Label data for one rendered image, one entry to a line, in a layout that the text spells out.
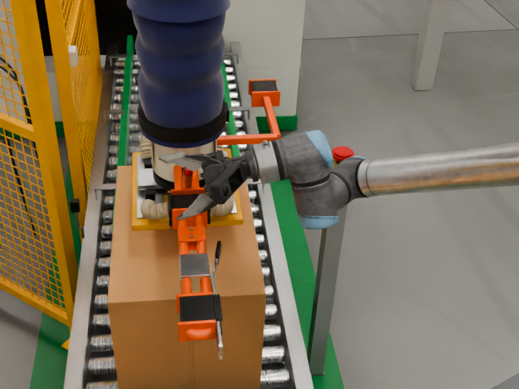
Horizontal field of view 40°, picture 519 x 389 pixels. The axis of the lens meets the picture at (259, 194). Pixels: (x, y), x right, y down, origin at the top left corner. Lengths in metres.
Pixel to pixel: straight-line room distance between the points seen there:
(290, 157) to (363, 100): 3.14
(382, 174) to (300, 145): 0.20
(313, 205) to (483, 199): 2.44
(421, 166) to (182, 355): 0.84
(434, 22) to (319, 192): 3.20
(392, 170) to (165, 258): 0.68
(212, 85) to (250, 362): 0.78
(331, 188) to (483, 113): 3.21
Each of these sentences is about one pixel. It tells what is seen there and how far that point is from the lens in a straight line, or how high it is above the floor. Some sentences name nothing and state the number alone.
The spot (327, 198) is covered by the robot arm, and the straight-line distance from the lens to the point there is 1.56.
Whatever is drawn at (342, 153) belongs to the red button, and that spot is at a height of 1.04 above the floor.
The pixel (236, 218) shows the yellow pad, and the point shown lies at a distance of 1.84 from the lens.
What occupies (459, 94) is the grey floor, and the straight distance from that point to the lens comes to 4.90.
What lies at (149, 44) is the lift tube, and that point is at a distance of 1.67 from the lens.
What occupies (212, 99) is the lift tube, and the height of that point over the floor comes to 1.38.
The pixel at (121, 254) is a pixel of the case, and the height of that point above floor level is 0.95.
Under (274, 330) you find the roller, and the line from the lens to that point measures 2.28.
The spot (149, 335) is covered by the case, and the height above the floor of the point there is 0.82.
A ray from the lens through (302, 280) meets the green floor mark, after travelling 3.23.
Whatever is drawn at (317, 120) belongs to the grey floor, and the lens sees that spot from 4.37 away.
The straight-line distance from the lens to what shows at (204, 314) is 1.41.
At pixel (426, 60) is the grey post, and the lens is 4.77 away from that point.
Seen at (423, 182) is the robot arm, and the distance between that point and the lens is 1.54.
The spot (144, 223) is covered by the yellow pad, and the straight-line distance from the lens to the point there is 1.83.
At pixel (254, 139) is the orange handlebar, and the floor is 1.19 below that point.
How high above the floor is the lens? 2.23
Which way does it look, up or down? 37 degrees down
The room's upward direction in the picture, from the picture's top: 3 degrees clockwise
